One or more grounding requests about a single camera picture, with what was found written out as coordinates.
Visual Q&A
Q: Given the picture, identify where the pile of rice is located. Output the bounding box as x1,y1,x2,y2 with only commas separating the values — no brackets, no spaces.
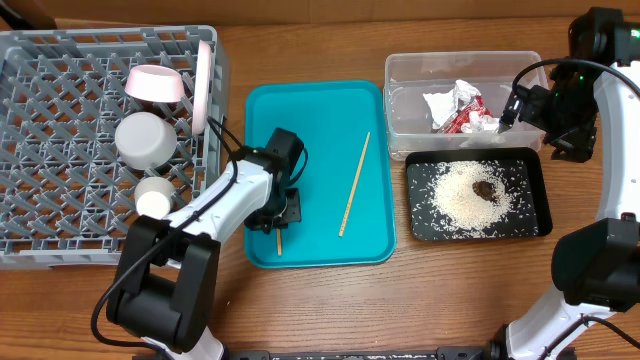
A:
406,160,539,241

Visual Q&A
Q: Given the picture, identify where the teal plastic tray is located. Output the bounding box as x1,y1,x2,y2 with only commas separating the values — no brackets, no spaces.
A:
244,80,397,269

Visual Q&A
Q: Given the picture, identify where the white napkin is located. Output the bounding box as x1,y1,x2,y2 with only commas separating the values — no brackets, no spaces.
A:
423,79,499,134

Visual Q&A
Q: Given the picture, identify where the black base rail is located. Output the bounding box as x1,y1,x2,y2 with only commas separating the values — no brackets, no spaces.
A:
134,347,501,360

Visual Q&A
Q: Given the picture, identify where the grey dishwasher rack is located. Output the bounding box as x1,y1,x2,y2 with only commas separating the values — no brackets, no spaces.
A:
1,25,230,270

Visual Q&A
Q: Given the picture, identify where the large white plate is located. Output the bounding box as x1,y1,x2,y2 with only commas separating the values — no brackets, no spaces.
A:
192,40,212,136

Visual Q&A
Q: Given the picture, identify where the red snack wrapper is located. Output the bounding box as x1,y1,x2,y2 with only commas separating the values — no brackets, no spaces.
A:
438,96,491,134

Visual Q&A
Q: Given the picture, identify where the clear plastic bin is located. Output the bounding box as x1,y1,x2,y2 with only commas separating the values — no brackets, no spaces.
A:
384,51,543,161

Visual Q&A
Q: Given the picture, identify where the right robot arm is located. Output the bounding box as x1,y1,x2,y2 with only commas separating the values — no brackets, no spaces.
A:
483,7,639,360

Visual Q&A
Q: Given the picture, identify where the white bowl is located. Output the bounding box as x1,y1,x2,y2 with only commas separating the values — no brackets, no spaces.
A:
115,112,178,170

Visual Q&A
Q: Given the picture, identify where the black tray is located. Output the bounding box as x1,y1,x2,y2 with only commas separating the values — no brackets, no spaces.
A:
405,147,553,241

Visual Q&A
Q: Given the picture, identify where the white paper cup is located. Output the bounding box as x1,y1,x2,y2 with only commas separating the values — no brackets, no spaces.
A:
134,177,175,219

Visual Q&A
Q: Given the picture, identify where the small pink bowl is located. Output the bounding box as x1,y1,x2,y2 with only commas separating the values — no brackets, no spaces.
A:
125,64,185,103

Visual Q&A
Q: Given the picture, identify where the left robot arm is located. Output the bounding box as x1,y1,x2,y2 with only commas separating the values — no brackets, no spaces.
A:
94,128,307,359

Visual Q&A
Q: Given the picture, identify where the brown food scrap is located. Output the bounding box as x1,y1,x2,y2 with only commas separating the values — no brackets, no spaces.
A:
472,181,498,203

